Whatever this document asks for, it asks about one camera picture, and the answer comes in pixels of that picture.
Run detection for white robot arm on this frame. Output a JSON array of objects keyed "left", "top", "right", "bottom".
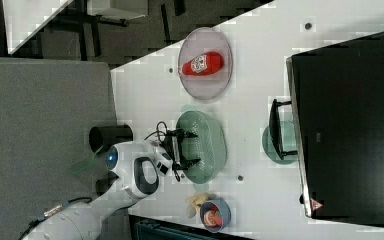
[{"left": 18, "top": 129, "right": 197, "bottom": 240}]

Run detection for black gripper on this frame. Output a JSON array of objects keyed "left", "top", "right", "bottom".
[{"left": 163, "top": 129, "right": 200, "bottom": 171}]

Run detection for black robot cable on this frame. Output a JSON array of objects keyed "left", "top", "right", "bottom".
[{"left": 143, "top": 121, "right": 170, "bottom": 144}]

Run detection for grey round plate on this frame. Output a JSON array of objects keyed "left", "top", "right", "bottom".
[{"left": 178, "top": 27, "right": 233, "bottom": 100}]

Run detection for green plastic cup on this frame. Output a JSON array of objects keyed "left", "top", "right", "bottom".
[{"left": 262, "top": 121, "right": 298, "bottom": 165}]

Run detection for black cylindrical post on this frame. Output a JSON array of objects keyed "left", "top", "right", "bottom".
[{"left": 89, "top": 125, "right": 133, "bottom": 154}]

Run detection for red ketchup bottle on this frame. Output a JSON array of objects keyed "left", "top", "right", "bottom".
[{"left": 180, "top": 51, "right": 224, "bottom": 76}]

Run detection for yellow banana peel toy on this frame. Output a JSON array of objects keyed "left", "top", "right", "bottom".
[{"left": 186, "top": 193, "right": 209, "bottom": 218}]

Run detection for green plastic strainer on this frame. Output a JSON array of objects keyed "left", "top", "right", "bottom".
[{"left": 176, "top": 105, "right": 227, "bottom": 192}]

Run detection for grey bowl with fruit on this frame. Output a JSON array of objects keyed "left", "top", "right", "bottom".
[{"left": 199, "top": 198, "right": 231, "bottom": 233}]

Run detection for grey partition panel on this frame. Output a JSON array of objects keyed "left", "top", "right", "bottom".
[{"left": 0, "top": 58, "right": 116, "bottom": 240}]

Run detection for black toaster oven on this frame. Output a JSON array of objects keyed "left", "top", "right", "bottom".
[{"left": 269, "top": 31, "right": 384, "bottom": 227}]

